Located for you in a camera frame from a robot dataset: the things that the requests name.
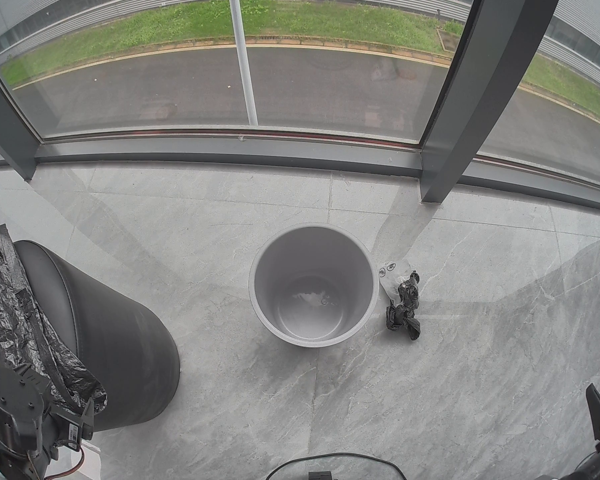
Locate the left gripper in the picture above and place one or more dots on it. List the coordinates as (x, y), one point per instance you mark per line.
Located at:
(66, 433)

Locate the window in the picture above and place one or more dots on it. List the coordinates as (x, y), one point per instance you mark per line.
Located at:
(505, 68)

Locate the black plastic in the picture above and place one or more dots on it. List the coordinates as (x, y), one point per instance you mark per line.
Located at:
(405, 295)

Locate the black plastic bag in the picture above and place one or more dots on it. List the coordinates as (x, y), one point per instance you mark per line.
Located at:
(10, 308)

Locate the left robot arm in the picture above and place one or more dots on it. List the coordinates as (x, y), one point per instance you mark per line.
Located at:
(15, 418)

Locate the grey trash bin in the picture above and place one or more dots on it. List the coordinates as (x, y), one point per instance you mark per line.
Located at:
(280, 278)

